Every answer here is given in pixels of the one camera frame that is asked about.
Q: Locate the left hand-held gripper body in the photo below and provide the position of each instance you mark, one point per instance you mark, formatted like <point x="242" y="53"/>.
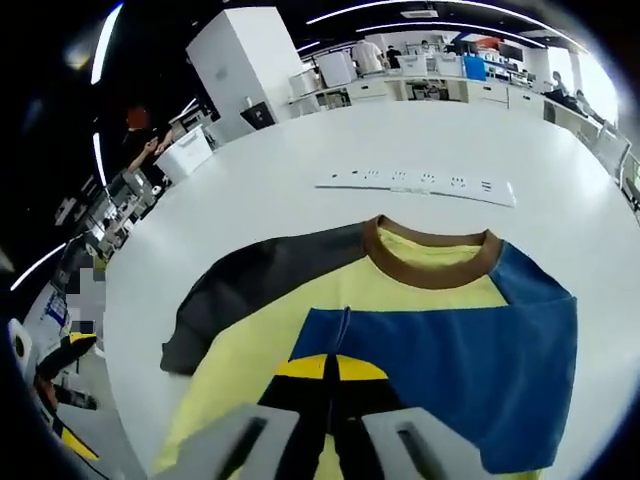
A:
<point x="21" y="350"/>

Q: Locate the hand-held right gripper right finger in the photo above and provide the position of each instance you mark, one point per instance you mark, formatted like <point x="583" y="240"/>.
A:
<point x="365" y="395"/>

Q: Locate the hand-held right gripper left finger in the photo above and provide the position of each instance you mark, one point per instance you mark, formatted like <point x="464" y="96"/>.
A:
<point x="300" y="400"/>

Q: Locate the yellow blue black garment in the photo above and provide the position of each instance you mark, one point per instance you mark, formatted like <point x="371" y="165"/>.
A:
<point x="440" y="350"/>

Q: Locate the person's left hand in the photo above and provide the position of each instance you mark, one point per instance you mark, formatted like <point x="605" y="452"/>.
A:
<point x="46" y="400"/>

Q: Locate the cluttered side workbench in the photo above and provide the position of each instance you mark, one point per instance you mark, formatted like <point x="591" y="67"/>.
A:
<point x="115" y="215"/>

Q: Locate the white table socket panel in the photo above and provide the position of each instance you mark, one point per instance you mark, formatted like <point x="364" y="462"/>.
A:
<point x="415" y="187"/>

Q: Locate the white storage box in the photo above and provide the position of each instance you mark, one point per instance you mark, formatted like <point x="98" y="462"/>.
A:
<point x="185" y="152"/>

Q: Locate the white counter cabinets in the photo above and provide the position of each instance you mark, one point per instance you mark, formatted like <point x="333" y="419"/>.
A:
<point x="450" y="92"/>

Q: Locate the white cabinet unit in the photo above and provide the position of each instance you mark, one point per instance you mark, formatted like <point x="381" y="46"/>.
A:
<point x="336" y="70"/>

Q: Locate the white square pillar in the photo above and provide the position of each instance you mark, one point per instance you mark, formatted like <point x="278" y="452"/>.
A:
<point x="240" y="65"/>

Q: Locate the long ceiling light strip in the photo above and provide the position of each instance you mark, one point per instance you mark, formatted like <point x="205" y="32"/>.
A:
<point x="440" y="7"/>
<point x="425" y="29"/>

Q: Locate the ceiling air vent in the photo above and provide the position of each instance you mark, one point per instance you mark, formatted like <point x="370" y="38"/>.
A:
<point x="420" y="14"/>

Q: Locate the red blue wall graphic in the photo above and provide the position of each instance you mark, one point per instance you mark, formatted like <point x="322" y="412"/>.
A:
<point x="475" y="41"/>

